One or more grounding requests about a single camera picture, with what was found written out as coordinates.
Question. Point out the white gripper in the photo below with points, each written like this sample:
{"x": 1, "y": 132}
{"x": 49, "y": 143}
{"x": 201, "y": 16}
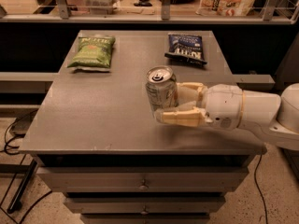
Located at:
{"x": 222, "y": 105}

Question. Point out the white green 7up can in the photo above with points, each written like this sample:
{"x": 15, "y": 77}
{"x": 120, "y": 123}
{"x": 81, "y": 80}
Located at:
{"x": 161, "y": 88}

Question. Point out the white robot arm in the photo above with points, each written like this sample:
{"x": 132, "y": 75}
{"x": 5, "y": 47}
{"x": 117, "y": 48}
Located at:
{"x": 270, "y": 117}

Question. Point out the blue chip bag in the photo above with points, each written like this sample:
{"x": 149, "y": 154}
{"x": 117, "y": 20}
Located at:
{"x": 186, "y": 48}

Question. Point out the top drawer metal knob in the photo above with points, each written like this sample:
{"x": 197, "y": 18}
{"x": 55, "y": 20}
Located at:
{"x": 143, "y": 185}

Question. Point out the drawer metal knob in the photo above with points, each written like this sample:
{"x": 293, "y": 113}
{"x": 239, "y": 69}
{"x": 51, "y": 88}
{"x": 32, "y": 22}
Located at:
{"x": 144, "y": 211}
{"x": 143, "y": 185}

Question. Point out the grey drawer cabinet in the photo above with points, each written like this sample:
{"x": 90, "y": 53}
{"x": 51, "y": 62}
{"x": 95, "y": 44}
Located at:
{"x": 95, "y": 140}

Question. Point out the green chip bag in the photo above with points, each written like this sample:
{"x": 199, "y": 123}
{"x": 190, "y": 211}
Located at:
{"x": 94, "y": 53}

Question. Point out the black metal stand leg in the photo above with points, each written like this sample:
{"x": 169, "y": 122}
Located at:
{"x": 27, "y": 171}

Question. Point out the grey metal shelf rail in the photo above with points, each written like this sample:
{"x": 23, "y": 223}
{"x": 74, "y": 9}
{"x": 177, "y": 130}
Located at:
{"x": 141, "y": 11}

